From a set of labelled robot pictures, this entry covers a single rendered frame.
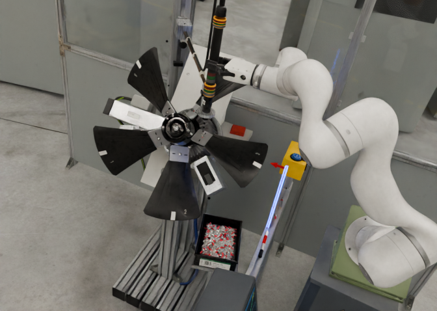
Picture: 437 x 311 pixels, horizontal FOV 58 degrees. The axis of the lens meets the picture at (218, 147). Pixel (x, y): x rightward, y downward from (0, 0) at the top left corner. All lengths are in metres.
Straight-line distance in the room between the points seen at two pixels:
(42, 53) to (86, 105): 1.23
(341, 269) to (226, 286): 0.61
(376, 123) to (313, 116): 0.14
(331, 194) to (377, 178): 1.45
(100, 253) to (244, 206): 0.96
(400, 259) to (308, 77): 0.51
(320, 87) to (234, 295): 0.53
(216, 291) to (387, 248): 0.45
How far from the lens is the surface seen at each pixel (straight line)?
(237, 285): 1.02
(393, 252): 1.13
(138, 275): 2.48
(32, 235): 2.82
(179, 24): 1.96
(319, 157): 0.91
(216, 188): 1.62
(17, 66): 4.22
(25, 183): 3.19
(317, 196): 2.45
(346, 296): 1.53
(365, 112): 0.93
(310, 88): 0.94
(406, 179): 2.32
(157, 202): 1.55
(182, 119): 1.54
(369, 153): 0.98
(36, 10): 3.86
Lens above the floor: 2.07
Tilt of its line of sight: 36 degrees down
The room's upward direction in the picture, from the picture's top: 10 degrees clockwise
